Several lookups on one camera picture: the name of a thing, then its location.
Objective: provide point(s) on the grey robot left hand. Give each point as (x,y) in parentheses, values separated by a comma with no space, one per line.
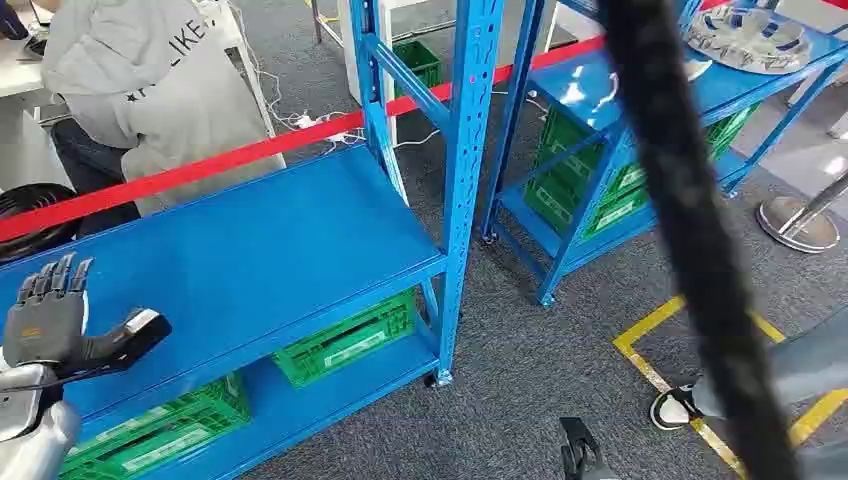
(46,328)

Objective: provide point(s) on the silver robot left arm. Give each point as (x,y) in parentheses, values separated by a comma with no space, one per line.
(33,444)

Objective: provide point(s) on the black round ribbed object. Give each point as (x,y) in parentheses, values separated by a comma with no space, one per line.
(33,199)

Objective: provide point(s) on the green plastic crate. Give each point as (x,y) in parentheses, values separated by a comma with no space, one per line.
(626,180)
(344,341)
(619,213)
(729,129)
(418,63)
(563,172)
(159,434)

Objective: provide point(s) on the red barrier belt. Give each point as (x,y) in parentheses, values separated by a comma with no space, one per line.
(199,169)

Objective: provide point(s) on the blue metal shelf rack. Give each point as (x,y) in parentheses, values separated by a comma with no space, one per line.
(265,252)

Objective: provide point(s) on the seated person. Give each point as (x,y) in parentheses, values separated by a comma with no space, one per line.
(152,86)

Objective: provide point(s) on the white power strip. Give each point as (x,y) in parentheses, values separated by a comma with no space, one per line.
(306,121)

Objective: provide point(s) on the black robot foot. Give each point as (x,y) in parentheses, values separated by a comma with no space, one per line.
(580,450)

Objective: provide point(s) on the yellow floor tape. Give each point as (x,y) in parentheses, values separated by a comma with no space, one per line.
(646,324)

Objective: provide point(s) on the small white object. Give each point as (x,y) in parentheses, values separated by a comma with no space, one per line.
(699,68)

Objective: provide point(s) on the blue rack with parts tray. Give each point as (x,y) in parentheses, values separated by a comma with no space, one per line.
(735,89)

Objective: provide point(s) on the silver metal parts tray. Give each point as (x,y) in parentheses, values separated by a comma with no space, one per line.
(748,40)

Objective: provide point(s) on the standing person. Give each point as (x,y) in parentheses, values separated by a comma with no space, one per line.
(808,364)

